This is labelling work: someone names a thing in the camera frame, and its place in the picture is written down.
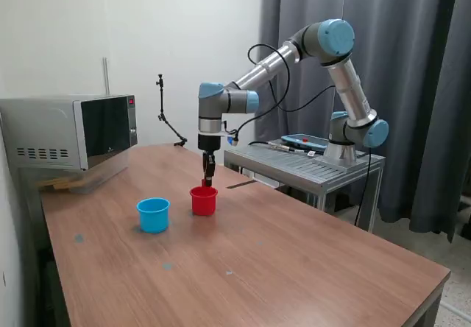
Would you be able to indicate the white wall conduit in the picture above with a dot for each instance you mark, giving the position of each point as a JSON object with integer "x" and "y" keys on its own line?
{"x": 106, "y": 76}

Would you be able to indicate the light wooden pieces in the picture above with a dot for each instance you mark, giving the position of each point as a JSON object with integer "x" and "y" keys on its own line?
{"x": 59, "y": 184}

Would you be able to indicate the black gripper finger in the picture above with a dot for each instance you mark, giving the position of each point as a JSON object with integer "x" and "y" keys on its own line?
{"x": 203, "y": 165}
{"x": 210, "y": 170}

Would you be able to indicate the blue grey teach pendant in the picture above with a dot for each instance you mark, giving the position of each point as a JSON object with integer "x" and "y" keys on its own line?
{"x": 303, "y": 141}

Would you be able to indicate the small silver wrist camera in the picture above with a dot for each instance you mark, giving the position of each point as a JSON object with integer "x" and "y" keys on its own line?
{"x": 233, "y": 141}

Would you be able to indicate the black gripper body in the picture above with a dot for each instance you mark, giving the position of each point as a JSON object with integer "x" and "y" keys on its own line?
{"x": 209, "y": 143}

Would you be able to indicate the aluminium robot mounting plate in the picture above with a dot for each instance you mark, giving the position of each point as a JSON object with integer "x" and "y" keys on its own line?
{"x": 353, "y": 163}

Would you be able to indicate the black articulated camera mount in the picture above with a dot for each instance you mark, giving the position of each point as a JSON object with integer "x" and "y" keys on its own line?
{"x": 162, "y": 102}

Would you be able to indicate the silver microwave oven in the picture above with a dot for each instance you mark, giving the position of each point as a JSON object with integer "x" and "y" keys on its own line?
{"x": 44, "y": 128}

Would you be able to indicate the aluminium profile robot stand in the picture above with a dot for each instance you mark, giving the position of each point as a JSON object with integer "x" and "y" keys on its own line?
{"x": 294, "y": 168}

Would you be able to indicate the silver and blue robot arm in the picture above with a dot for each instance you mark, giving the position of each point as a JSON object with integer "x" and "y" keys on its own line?
{"x": 336, "y": 39}

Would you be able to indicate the red plastic cup bin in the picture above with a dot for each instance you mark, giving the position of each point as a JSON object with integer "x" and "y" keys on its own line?
{"x": 203, "y": 203}

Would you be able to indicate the thin dark flat strip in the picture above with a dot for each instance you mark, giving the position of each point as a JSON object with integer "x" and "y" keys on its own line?
{"x": 241, "y": 184}

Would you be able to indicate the blue plastic cup bin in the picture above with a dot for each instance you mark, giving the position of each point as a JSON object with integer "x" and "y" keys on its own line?
{"x": 154, "y": 216}

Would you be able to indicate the dark grey curtain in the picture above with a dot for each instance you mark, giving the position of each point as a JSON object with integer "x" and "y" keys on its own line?
{"x": 404, "y": 121}

